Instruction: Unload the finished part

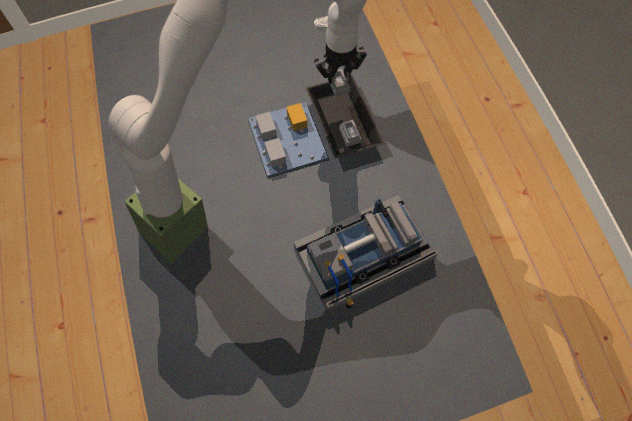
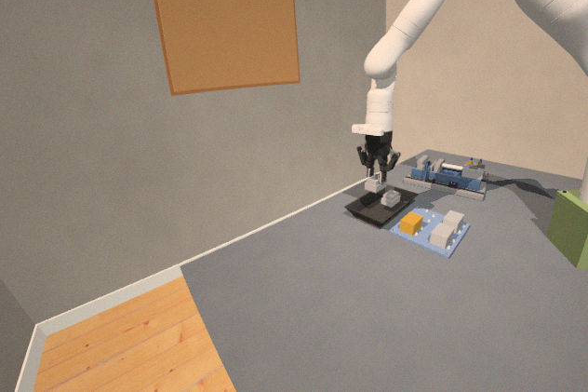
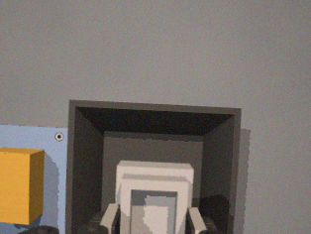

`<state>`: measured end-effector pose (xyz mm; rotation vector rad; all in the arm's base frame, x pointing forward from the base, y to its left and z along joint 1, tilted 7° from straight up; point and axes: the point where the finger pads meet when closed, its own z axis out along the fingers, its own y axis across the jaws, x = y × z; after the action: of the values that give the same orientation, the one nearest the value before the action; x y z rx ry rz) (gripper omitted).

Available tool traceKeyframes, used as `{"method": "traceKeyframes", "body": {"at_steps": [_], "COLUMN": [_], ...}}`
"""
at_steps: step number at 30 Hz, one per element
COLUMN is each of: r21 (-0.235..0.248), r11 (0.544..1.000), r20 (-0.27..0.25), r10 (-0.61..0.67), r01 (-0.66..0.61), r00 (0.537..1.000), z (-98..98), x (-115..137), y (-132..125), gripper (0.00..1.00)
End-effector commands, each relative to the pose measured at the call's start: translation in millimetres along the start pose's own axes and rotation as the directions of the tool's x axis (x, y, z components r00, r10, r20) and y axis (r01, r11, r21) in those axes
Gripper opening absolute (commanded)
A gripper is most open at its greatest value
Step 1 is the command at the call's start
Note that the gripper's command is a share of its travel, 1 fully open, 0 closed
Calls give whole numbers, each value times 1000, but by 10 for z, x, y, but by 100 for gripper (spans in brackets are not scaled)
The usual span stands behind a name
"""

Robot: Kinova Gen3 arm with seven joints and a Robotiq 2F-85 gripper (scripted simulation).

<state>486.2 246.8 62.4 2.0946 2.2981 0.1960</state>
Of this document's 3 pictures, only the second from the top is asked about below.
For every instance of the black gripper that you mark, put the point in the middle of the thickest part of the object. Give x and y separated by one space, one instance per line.
378 151

